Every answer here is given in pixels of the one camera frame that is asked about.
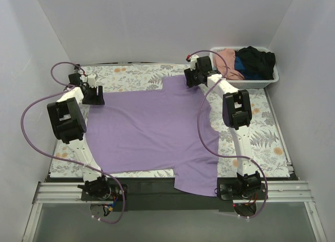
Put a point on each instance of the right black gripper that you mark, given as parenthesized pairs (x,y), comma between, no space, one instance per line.
(189,78)

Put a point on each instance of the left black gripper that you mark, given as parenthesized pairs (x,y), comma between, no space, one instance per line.
(93,99)

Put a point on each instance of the purple t shirt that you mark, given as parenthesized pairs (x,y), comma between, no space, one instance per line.
(157,129)

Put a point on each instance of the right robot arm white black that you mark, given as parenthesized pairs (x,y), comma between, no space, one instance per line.
(237,116)

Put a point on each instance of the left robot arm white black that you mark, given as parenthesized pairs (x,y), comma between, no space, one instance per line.
(69,126)

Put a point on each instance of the pink t shirt in basket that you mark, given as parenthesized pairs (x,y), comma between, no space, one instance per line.
(227,68)

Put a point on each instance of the white plastic laundry basket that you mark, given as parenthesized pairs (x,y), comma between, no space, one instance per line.
(246,84)

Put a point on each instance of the blue t shirt in basket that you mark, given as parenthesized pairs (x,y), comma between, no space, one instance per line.
(248,75)

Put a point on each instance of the black t shirt in basket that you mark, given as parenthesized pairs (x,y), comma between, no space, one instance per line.
(261,62)

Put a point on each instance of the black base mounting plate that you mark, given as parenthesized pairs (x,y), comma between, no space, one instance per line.
(160,195)

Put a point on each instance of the floral patterned table cloth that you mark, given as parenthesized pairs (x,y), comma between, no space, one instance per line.
(267,144)

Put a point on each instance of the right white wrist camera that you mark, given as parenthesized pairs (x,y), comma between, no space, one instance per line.
(192,60)

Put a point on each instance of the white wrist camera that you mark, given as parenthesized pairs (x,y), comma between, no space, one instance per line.
(192,60)
(91,81)

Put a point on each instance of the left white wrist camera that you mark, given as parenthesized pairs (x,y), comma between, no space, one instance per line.
(91,81)

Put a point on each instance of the aluminium frame rail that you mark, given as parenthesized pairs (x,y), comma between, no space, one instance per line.
(59,214)

